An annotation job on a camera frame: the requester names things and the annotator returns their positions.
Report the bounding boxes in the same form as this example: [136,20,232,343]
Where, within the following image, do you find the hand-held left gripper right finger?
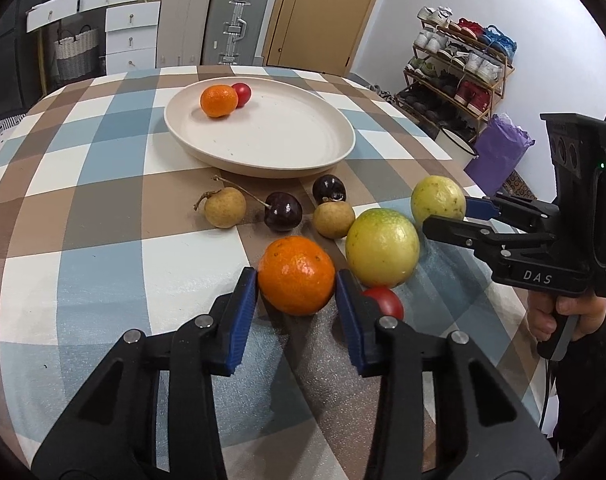
[334,268,561,480]

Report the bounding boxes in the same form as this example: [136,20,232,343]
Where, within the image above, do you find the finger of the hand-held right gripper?
[464,192,564,233]
[422,214,558,266]

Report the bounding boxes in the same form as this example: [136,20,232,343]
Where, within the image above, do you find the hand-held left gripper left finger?
[30,266,258,480]

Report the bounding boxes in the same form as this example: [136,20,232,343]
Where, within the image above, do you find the small speckled passion fruit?
[411,175,467,231]

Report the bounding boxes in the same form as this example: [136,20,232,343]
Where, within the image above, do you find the red cherry tomato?
[231,82,254,109]
[363,286,404,322]

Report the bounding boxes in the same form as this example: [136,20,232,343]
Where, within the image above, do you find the large mandarin orange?
[257,235,336,317]

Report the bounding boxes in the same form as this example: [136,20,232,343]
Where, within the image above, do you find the large yellow-green passion fruit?
[345,208,421,288]

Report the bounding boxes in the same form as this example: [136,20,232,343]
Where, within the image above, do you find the tan longan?
[312,200,356,239]
[193,187,248,229]

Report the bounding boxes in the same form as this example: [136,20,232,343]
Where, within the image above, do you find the dark red cherry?
[312,174,347,206]
[213,175,304,233]

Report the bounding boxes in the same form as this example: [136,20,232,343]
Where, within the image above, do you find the cream round plate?
[164,78,357,179]

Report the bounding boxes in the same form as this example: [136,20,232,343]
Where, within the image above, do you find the person's right forearm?
[553,300,606,466]

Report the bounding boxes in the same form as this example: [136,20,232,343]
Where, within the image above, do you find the person's right hand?
[527,290,606,356]

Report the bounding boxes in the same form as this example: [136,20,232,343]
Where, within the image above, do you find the brown patterned doormat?
[500,170,536,201]

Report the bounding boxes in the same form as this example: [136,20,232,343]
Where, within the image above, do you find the purple gift bag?
[464,114,535,191]

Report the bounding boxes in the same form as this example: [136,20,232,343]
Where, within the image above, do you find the white enamel basin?
[435,126,480,171]

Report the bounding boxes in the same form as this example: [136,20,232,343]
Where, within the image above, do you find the wooden shoe rack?
[395,5,516,141]

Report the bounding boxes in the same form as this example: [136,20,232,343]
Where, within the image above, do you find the rows of racked shoes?
[398,6,518,136]

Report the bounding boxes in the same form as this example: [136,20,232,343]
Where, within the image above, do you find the checked tablecloth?
[0,64,558,480]

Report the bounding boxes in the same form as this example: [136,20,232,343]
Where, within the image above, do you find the small mandarin orange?
[200,84,239,119]

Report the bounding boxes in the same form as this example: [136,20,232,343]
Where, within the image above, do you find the tan wooden door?
[261,0,391,78]

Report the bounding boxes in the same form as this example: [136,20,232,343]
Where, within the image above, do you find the beige suitcase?
[155,0,216,68]

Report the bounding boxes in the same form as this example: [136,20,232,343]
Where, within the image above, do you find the silver suitcase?
[205,0,271,66]

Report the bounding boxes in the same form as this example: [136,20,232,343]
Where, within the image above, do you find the woven two-tone basket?
[54,25,101,81]

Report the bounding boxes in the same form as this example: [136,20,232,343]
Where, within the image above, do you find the white drawer cabinet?
[26,0,162,75]

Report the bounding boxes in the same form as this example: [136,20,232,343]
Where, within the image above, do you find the dark grey refrigerator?
[0,0,46,121]

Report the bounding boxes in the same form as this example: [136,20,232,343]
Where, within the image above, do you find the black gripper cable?
[538,357,554,431]

